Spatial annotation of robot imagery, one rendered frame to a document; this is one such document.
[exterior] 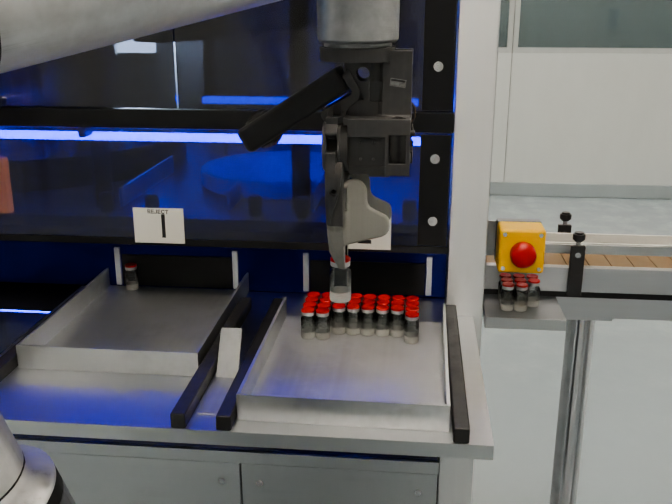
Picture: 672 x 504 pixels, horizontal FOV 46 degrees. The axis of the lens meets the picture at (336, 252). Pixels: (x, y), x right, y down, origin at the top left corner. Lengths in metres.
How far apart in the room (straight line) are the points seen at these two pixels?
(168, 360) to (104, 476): 0.50
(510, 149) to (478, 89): 4.72
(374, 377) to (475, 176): 0.36
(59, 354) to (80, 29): 0.81
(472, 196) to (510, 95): 4.65
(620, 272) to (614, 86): 4.60
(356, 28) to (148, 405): 0.57
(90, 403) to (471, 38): 0.74
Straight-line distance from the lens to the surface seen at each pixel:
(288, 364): 1.15
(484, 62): 1.24
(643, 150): 6.14
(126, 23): 0.44
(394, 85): 0.74
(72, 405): 1.10
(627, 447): 2.81
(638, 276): 1.47
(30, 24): 0.42
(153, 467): 1.55
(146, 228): 1.36
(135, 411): 1.06
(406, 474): 1.47
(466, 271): 1.31
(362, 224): 0.76
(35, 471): 0.65
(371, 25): 0.72
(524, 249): 1.27
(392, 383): 1.10
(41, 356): 1.20
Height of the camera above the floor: 1.38
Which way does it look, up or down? 18 degrees down
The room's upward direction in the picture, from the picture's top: straight up
